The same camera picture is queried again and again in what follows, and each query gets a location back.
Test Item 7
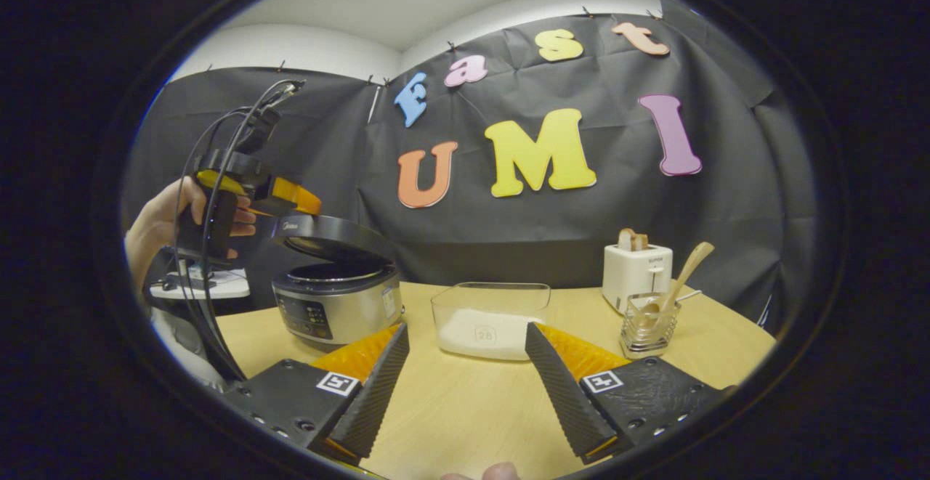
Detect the wooden spoon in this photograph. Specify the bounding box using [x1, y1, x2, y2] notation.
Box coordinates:
[639, 241, 716, 328]

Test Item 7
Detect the clear plastic container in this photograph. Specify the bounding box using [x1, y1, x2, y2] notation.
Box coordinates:
[431, 282, 551, 362]

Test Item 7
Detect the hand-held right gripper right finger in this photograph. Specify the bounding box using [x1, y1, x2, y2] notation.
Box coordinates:
[525, 322, 742, 465]

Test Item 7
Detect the white rice heap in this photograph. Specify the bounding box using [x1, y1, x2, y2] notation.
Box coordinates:
[437, 309, 542, 361]

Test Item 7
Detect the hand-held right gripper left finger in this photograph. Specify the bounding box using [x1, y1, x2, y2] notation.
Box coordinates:
[218, 322, 410, 466]

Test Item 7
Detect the white side table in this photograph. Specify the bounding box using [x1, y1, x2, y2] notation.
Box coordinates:
[150, 268, 251, 301]

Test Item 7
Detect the person's grey clothing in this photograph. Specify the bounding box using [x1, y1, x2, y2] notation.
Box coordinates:
[154, 309, 227, 388]

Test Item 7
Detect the black silver rice cooker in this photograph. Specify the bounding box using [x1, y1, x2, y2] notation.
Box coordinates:
[271, 215, 404, 347]

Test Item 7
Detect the clear wire chopstick holder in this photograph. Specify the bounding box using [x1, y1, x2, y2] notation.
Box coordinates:
[620, 293, 682, 359]

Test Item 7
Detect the white toaster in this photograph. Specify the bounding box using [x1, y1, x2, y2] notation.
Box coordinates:
[602, 243, 674, 314]

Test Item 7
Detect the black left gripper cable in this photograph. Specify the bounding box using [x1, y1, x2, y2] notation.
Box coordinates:
[174, 106, 251, 383]

